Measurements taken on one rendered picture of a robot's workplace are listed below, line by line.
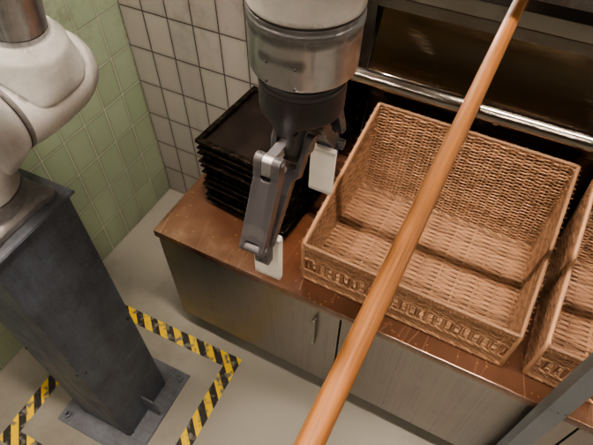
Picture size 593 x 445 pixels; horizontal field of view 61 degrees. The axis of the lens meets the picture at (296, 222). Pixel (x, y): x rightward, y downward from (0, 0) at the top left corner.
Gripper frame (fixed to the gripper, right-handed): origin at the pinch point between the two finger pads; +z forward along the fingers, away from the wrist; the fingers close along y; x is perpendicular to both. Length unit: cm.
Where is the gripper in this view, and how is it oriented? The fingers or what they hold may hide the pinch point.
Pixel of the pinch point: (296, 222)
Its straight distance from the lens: 57.2
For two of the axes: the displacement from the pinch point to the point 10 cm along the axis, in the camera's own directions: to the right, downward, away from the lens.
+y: -4.3, 6.9, -5.8
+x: 9.0, 3.5, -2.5
